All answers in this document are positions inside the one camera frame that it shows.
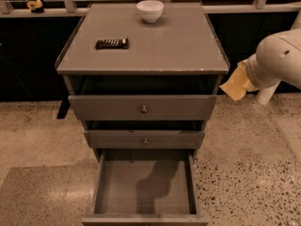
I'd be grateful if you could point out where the yellow sponge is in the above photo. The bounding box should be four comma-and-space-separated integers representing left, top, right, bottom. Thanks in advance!
220, 68, 250, 101

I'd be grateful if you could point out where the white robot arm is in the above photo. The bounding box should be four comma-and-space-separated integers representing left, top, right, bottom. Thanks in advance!
246, 28, 301, 91

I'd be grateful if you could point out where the grey drawer cabinet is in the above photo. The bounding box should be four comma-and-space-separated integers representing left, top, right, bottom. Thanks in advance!
54, 1, 231, 226

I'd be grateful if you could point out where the brass top drawer knob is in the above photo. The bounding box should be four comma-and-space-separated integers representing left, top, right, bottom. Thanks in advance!
140, 105, 149, 114

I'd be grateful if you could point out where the grey middle drawer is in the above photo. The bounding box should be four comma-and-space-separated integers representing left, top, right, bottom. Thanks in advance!
84, 130, 204, 149

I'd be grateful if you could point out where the grey drawer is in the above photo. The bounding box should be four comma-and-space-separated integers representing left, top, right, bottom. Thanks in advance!
82, 149, 208, 226
69, 95, 216, 121
84, 130, 204, 149

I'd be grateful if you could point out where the grey top drawer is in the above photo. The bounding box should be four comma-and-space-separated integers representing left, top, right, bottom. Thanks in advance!
69, 95, 216, 121

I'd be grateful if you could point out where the grey bottom drawer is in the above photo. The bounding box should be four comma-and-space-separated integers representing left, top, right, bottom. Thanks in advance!
82, 149, 208, 226

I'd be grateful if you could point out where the white diagonal pillar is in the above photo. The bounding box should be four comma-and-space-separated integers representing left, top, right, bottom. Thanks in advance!
256, 11, 301, 105

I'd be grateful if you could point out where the white ceramic bowl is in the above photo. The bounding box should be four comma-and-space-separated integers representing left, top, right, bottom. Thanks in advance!
136, 0, 165, 23

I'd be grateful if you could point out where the dark snack bar packet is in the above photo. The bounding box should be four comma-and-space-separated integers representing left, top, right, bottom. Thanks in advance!
95, 38, 130, 50

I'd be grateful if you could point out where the small yellow black object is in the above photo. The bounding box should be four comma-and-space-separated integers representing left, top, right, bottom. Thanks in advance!
26, 0, 44, 13

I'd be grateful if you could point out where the metal railing frame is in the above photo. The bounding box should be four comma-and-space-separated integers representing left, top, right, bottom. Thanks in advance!
0, 0, 301, 19

